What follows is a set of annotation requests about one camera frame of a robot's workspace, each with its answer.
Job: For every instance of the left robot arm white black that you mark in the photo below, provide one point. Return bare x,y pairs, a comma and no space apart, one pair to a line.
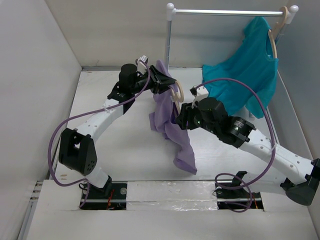
77,149

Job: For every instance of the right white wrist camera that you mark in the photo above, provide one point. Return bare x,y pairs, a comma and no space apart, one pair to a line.
199,93

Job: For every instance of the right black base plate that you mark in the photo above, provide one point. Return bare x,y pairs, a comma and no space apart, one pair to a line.
236,200

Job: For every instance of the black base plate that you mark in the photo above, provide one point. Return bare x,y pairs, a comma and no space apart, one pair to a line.
236,200
114,199

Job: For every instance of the white metal clothes rack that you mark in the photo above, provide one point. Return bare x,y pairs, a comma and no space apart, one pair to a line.
171,11

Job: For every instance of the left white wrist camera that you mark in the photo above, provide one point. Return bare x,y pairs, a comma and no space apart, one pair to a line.
142,63

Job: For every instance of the teal t shirt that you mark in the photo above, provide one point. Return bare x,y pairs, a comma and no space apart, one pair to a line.
249,77

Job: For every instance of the wooden hanger with teal shirt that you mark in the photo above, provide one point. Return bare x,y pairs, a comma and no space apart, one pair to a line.
274,32

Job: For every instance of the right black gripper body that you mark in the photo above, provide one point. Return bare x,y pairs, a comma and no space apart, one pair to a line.
194,118

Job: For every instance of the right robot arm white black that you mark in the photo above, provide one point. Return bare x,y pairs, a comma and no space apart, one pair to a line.
302,175

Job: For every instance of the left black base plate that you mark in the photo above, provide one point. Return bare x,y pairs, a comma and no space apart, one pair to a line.
114,199

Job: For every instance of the purple t shirt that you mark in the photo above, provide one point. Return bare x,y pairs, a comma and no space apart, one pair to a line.
162,120

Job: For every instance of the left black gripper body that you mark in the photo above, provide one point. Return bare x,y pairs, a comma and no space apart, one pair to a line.
151,84

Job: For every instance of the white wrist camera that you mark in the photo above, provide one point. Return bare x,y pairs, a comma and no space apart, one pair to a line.
199,93
142,63

